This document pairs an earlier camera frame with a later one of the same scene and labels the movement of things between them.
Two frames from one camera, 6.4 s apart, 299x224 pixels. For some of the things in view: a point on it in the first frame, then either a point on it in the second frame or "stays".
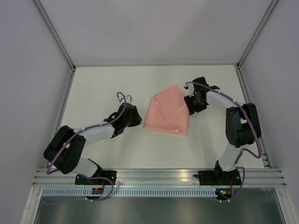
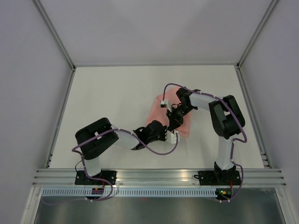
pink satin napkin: x=168 y=112 stays
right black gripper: x=191 y=108 to x=174 y=122
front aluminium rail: x=266 y=177 stays
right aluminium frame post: x=267 y=13 stays
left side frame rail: x=63 y=107 stays
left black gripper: x=137 y=118 to x=164 y=130
